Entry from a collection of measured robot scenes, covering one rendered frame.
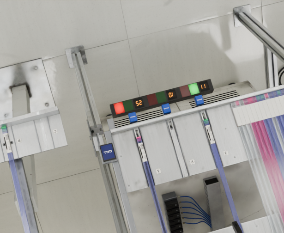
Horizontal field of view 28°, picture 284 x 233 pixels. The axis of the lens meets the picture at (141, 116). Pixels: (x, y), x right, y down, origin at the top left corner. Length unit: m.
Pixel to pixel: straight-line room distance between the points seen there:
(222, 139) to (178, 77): 0.81
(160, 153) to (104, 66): 0.79
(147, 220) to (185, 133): 0.47
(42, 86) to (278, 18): 1.08
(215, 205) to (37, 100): 0.90
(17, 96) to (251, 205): 1.03
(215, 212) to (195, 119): 0.46
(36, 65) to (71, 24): 0.23
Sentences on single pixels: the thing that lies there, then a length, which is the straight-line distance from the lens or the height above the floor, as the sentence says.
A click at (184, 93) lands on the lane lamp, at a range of 1.88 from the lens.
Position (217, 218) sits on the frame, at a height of 0.66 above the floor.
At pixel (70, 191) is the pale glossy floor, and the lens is 2.81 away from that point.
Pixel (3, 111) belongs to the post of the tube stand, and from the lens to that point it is 2.56.
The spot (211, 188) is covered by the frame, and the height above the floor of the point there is 0.66.
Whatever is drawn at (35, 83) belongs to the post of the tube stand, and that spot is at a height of 0.01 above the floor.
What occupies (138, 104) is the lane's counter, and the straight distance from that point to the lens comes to 1.86.
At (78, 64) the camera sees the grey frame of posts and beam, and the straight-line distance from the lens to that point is 2.38.
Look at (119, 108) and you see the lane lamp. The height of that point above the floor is 0.66.
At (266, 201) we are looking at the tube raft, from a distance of 1.83.
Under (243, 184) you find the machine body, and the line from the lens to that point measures 2.20.
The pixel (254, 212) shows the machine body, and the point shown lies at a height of 0.62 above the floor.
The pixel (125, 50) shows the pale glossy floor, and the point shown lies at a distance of 2.50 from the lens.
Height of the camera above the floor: 2.28
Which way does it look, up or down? 59 degrees down
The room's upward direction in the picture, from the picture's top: 157 degrees clockwise
